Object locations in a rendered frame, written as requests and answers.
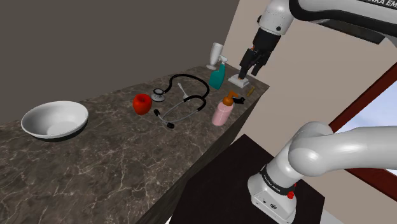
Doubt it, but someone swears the white goblet vase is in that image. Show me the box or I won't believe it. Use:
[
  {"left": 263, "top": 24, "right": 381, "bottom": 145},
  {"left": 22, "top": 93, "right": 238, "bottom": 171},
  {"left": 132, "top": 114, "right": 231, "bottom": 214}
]
[{"left": 205, "top": 43, "right": 225, "bottom": 71}]

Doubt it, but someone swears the flat white box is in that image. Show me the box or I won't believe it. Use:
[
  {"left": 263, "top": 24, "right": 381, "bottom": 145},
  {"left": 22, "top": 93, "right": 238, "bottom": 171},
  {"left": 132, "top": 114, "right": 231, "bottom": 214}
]
[{"left": 227, "top": 73, "right": 251, "bottom": 89}]

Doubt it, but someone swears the teal spray bottle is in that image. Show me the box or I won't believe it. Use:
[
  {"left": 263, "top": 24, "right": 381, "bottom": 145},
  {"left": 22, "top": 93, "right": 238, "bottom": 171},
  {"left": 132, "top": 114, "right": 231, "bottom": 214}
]
[{"left": 208, "top": 54, "right": 228, "bottom": 91}]

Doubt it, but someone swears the red apple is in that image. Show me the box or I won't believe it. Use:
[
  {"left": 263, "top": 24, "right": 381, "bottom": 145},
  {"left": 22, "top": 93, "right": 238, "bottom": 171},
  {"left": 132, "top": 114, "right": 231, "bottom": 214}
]
[{"left": 132, "top": 94, "right": 153, "bottom": 116}]

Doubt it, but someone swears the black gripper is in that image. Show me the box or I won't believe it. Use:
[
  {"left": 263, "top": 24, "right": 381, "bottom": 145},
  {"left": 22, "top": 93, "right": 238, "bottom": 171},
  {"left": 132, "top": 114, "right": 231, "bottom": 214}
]
[{"left": 238, "top": 27, "right": 282, "bottom": 80}]

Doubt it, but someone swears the white bowl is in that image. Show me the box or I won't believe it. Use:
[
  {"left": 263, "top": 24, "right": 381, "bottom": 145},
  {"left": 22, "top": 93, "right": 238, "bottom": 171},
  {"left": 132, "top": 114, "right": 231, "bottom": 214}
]
[{"left": 20, "top": 101, "right": 89, "bottom": 140}]

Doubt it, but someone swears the pink soap dispenser orange pump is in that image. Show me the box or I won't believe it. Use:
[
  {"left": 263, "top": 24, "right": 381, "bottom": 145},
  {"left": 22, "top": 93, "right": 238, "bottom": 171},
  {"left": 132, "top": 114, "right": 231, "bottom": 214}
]
[{"left": 211, "top": 90, "right": 239, "bottom": 127}]

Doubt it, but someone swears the dark robot stand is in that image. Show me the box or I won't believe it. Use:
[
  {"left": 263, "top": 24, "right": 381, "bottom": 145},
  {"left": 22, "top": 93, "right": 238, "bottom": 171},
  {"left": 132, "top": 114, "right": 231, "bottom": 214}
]
[{"left": 169, "top": 134, "right": 326, "bottom": 224}]

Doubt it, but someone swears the red framed window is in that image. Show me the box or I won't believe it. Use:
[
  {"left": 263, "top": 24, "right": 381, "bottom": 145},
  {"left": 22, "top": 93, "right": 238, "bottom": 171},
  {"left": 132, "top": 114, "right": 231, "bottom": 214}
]
[{"left": 328, "top": 62, "right": 397, "bottom": 202}]

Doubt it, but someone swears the black and grey stethoscope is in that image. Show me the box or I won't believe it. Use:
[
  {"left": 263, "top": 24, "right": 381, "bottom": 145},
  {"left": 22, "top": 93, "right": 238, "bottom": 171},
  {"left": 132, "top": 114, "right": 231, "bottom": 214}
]
[{"left": 151, "top": 73, "right": 211, "bottom": 129}]

